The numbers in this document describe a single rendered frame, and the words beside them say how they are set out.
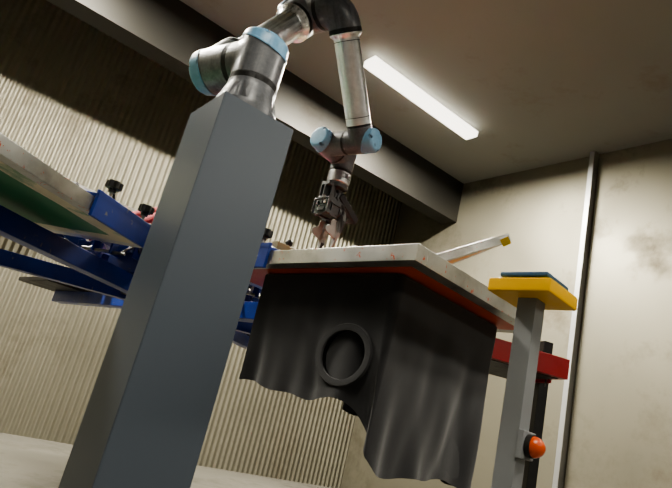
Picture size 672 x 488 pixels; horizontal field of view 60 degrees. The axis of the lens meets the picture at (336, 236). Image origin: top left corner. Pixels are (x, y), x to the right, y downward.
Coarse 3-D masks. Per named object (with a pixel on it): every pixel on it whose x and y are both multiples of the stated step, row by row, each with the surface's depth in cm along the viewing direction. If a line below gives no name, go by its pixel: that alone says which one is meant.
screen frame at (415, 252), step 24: (288, 264) 147; (312, 264) 141; (336, 264) 136; (360, 264) 131; (384, 264) 126; (408, 264) 122; (432, 264) 122; (456, 288) 131; (480, 288) 135; (504, 312) 142
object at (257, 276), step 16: (256, 272) 165; (272, 272) 160; (288, 272) 156; (304, 272) 151; (320, 272) 147; (336, 272) 143; (352, 272) 139; (368, 272) 136; (384, 272) 132; (400, 272) 129; (416, 272) 126; (432, 288) 136; (448, 288) 133
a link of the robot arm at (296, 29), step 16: (288, 0) 172; (304, 0) 167; (288, 16) 163; (304, 16) 165; (288, 32) 161; (304, 32) 168; (320, 32) 173; (208, 48) 143; (192, 64) 143; (208, 64) 140; (192, 80) 145; (208, 80) 142; (224, 80) 139
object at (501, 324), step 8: (464, 304) 143; (472, 304) 141; (472, 312) 149; (480, 312) 147; (488, 312) 145; (488, 320) 154; (496, 320) 151; (504, 320) 149; (504, 328) 158; (512, 328) 156
